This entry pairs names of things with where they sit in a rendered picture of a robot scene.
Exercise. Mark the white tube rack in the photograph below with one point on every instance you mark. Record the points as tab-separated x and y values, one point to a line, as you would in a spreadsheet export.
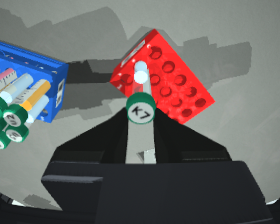
149	156

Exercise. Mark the red lego-style plate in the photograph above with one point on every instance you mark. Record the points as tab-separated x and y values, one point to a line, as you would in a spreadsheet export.
189	90

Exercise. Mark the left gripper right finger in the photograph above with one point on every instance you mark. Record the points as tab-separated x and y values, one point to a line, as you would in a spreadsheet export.
184	145

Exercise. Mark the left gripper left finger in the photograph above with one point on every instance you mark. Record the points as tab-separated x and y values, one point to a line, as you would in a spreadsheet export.
98	143

